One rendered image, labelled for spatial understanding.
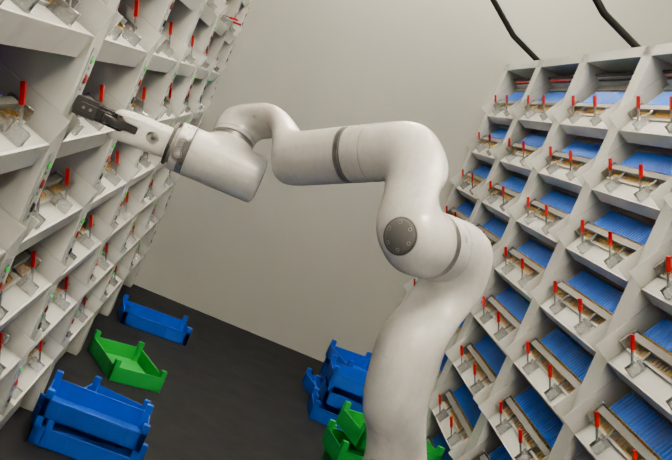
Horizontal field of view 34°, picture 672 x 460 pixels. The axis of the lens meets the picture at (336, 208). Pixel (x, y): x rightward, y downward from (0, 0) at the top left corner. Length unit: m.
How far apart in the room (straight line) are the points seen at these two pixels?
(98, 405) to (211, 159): 1.64
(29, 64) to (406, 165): 0.65
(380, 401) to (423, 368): 0.08
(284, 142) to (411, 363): 0.42
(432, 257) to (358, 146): 0.24
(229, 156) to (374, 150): 0.30
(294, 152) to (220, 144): 0.17
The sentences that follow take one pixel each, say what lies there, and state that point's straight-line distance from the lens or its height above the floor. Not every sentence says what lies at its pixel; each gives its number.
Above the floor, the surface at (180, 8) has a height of 1.26.
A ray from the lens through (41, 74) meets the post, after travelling 1.86.
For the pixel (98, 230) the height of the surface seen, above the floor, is 0.58.
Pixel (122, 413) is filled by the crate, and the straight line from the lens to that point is 3.37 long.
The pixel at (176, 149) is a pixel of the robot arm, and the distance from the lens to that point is 1.84.
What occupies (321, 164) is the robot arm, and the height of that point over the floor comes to 1.08.
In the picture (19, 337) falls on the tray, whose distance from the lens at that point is 2.65.
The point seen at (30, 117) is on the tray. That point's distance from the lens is 1.85.
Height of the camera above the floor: 1.16
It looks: 4 degrees down
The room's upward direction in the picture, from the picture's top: 23 degrees clockwise
